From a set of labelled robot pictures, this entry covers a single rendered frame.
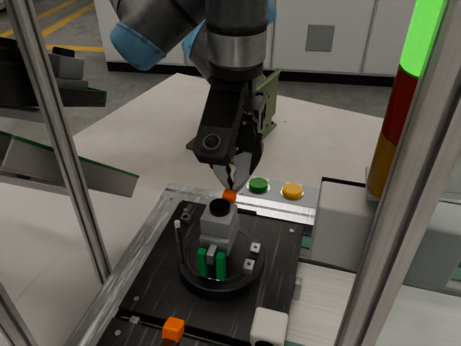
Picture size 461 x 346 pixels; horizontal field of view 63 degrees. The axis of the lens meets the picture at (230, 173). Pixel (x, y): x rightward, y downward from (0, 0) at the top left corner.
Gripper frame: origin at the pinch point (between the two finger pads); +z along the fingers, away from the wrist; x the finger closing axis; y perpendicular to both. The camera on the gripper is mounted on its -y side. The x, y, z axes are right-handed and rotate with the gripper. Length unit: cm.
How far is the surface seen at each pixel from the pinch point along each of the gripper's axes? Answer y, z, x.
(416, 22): -18.8, -31.7, -16.6
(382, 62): 300, 84, -54
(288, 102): 75, 22, 0
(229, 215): -7.1, -1.2, -1.6
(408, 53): -19.0, -29.9, -16.7
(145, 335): -21.1, 10.2, 6.2
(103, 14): 267, 53, 192
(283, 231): 3.2, 10.3, -8.6
